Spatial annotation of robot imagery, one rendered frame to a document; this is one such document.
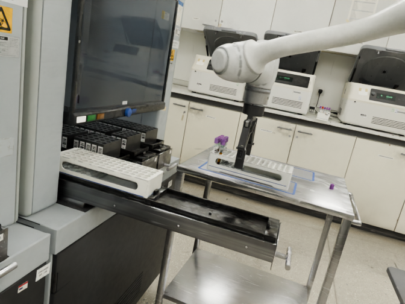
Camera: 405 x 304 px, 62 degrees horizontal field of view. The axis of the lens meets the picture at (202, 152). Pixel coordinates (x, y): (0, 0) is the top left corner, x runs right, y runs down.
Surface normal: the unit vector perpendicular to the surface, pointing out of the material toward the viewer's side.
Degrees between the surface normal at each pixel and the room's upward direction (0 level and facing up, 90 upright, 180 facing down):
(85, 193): 90
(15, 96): 90
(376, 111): 90
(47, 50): 90
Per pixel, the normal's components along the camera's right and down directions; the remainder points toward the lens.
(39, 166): 0.94, 0.24
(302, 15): -0.29, 0.19
